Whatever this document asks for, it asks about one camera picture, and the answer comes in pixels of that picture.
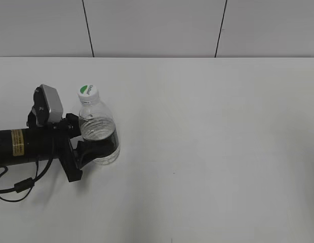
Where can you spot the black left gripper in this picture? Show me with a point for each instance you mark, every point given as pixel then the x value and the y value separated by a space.
pixel 53 141

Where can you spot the clear water bottle green label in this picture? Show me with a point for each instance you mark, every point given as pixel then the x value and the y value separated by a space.
pixel 96 123

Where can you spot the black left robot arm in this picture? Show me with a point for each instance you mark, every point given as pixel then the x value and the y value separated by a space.
pixel 22 146

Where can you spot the white green bottle cap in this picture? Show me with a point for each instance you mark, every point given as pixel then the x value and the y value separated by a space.
pixel 88 93

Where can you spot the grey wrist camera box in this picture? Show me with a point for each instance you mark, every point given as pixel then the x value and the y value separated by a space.
pixel 47 106

